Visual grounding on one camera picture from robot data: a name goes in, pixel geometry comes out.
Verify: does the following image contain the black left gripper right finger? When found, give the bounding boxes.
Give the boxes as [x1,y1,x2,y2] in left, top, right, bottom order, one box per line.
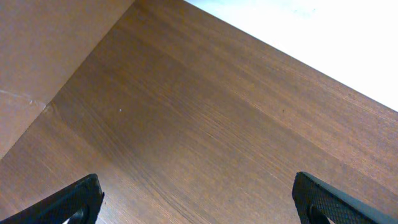
[292,172,397,224]

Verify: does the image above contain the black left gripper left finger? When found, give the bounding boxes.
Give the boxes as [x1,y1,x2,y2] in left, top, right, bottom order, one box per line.
[1,174,104,224]

